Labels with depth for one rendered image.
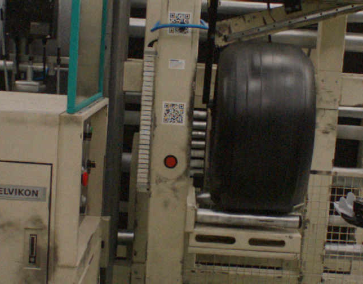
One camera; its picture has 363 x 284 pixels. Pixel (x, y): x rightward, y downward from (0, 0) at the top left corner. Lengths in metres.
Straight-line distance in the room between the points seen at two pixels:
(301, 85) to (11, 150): 0.94
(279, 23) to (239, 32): 0.15
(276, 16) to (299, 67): 0.53
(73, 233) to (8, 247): 0.16
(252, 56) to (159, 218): 0.62
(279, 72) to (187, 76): 0.31
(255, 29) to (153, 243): 0.89
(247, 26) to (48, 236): 1.32
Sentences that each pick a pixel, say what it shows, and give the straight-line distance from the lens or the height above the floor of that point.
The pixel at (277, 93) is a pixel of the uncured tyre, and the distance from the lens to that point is 2.23.
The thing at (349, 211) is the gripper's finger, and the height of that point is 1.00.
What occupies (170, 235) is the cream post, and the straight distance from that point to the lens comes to 2.47.
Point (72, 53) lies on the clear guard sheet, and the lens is 1.72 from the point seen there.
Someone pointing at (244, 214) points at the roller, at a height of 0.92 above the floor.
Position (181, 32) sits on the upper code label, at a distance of 2.38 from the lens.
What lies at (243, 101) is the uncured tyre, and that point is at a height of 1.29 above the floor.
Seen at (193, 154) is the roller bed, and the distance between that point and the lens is 2.82.
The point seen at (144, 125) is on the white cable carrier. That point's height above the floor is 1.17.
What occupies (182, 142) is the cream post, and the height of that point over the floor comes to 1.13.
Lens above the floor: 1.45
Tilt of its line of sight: 8 degrees down
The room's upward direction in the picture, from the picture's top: 4 degrees clockwise
